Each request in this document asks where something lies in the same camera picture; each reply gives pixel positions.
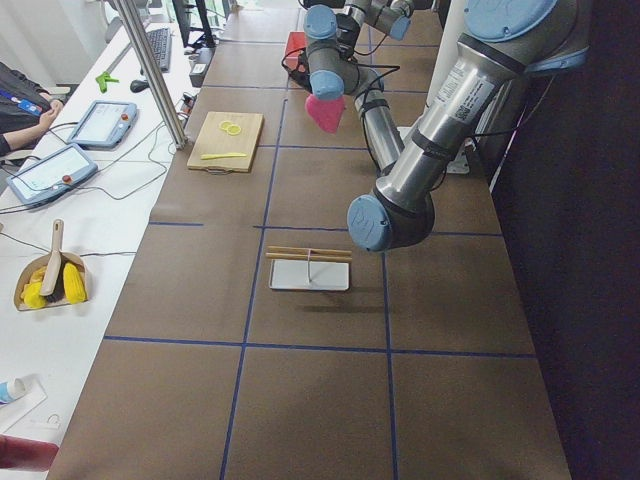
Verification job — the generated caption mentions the magenta cleaning cloth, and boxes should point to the magenta cleaning cloth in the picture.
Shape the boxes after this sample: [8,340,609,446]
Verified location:
[305,95,345,134]

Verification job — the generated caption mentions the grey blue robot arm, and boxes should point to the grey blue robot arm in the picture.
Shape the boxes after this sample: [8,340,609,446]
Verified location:
[304,1,592,252]

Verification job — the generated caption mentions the white towel rack stand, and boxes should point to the white towel rack stand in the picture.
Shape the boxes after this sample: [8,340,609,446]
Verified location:
[265,246,352,292]

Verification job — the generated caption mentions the yellow plastic knife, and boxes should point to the yellow plastic knife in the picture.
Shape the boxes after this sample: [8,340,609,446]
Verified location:
[200,152,247,161]

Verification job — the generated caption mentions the bamboo cutting board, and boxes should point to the bamboo cutting board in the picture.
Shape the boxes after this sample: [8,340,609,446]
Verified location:
[187,111,264,173]

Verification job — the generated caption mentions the lemon slice front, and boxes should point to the lemon slice front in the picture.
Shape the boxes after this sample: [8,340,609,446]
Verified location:
[226,124,242,136]

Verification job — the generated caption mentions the pink plastic bin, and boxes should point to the pink plastic bin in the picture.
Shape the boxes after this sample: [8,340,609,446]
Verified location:
[283,31,306,70]

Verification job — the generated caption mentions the black power strip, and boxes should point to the black power strip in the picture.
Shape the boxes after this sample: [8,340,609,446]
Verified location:
[189,47,215,88]

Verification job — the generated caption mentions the upper teach pendant tablet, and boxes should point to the upper teach pendant tablet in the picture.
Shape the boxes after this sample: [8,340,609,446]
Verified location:
[67,101,138,150]

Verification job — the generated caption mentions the teach pendant tablet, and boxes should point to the teach pendant tablet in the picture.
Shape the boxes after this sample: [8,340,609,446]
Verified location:
[6,144,98,206]
[67,101,138,150]

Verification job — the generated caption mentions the yellow toy corn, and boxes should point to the yellow toy corn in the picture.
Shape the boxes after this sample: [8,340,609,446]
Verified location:
[63,262,87,304]

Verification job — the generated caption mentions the black keyboard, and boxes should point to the black keyboard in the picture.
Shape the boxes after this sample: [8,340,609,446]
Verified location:
[146,27,172,72]

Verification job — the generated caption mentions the lower teach pendant tablet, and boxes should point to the lower teach pendant tablet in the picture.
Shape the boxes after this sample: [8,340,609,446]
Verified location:
[6,144,98,206]

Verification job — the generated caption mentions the green plastic clamp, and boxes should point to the green plastic clamp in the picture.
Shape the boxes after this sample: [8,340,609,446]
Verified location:
[95,71,119,93]

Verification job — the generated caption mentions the beige hand brush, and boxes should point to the beige hand brush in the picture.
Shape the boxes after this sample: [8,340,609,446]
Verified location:
[40,219,64,303]

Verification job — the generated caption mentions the beige dustpan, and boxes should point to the beige dustpan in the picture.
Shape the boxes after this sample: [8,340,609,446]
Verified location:
[14,252,89,311]

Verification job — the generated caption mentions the seated person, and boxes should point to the seated person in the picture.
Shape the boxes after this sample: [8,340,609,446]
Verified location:
[1,63,64,156]

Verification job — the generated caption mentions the white blue paper roll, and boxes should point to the white blue paper roll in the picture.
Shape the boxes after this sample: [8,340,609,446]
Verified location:
[0,378,28,405]

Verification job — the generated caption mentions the dark red object corner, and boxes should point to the dark red object corner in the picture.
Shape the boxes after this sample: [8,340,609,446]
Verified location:
[1,435,59,472]

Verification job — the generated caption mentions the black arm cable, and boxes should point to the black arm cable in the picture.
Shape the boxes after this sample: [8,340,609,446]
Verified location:
[280,47,402,176]

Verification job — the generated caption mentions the white camera pole mount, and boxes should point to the white camera pole mount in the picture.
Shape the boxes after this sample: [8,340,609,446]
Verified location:
[398,1,470,175]

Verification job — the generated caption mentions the aluminium frame post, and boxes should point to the aluminium frame post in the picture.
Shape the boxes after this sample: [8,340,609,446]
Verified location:
[114,0,188,150]

